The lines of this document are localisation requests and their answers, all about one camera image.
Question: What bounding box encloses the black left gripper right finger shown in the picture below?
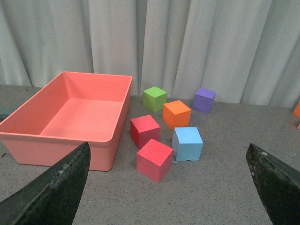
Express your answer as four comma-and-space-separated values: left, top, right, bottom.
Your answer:
246, 143, 300, 225

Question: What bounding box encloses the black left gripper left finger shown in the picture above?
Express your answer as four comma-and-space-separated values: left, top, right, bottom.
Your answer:
0, 142, 90, 225

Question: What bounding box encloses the light blue foam cube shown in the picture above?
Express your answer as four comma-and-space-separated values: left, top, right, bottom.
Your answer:
172, 127, 203, 161

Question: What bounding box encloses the orange foam cube right side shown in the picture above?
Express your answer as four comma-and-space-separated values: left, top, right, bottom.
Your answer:
293, 102, 300, 118

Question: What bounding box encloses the orange foam cube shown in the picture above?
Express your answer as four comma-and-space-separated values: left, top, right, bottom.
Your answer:
162, 100, 191, 130
293, 102, 300, 118

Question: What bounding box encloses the pink plastic bin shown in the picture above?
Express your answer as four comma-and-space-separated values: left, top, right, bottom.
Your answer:
0, 72, 132, 171

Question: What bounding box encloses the dark red foam cube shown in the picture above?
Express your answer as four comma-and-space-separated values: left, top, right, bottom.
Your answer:
130, 115, 160, 150

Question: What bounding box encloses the purple foam cube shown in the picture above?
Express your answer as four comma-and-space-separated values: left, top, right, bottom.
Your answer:
192, 88, 216, 113

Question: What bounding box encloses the white curtain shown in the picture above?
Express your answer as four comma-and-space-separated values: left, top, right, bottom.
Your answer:
0, 0, 300, 107

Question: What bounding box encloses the green foam cube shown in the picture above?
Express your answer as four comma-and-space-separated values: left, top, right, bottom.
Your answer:
142, 86, 167, 113

